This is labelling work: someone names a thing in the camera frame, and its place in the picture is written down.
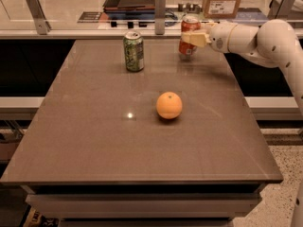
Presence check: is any metal railing post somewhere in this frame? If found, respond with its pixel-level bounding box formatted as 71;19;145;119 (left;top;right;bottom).
268;0;295;20
26;0;51;35
154;0;166;35

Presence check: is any left metal railing post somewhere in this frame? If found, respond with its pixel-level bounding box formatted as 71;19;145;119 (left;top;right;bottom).
26;0;51;35

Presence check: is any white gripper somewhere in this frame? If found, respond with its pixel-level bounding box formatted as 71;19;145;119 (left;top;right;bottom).
181;22;237;53

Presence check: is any orange fruit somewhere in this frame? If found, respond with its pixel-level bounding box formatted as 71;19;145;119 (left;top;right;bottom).
156;92;183;119

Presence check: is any cardboard box with label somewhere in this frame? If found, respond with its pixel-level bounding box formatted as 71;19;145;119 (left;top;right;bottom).
203;0;241;19

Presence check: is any middle metal railing post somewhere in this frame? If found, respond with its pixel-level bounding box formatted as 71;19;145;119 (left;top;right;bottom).
154;0;166;35

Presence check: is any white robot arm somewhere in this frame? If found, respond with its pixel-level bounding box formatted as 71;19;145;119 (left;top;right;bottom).
181;19;303;113

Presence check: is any green soda can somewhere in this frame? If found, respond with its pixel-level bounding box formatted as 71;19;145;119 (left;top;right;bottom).
123;30;144;72

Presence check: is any red coke can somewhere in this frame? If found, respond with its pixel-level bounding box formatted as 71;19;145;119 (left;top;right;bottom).
179;15;201;56

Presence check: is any right metal railing post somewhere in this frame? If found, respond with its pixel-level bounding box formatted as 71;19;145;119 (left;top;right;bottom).
268;0;295;20

